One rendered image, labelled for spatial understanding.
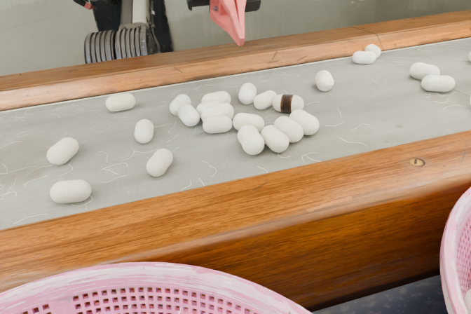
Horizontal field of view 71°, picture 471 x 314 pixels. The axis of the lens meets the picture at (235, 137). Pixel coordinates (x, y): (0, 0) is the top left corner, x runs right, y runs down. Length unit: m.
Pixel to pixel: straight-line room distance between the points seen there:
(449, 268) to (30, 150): 0.38
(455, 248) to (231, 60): 0.42
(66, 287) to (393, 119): 0.32
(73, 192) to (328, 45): 0.45
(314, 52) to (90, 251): 0.47
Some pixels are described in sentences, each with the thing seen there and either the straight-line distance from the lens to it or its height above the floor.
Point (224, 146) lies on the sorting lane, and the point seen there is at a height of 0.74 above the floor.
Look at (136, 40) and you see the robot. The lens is 0.70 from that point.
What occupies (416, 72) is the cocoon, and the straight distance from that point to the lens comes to 0.50.
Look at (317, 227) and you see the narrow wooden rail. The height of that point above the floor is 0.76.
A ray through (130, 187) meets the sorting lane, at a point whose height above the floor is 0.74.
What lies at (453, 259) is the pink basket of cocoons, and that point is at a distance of 0.19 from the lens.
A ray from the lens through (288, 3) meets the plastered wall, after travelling 2.62.
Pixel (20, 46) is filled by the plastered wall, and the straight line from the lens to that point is 2.48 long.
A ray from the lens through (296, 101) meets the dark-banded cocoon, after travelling 0.37.
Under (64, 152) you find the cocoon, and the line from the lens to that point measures 0.35.
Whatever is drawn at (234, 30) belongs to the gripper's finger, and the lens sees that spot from 0.42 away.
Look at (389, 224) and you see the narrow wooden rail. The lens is 0.24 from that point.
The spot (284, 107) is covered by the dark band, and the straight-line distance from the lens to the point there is 0.38.
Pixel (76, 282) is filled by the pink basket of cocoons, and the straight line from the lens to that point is 0.20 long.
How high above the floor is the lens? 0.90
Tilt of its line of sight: 28 degrees down
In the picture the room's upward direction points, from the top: 6 degrees counter-clockwise
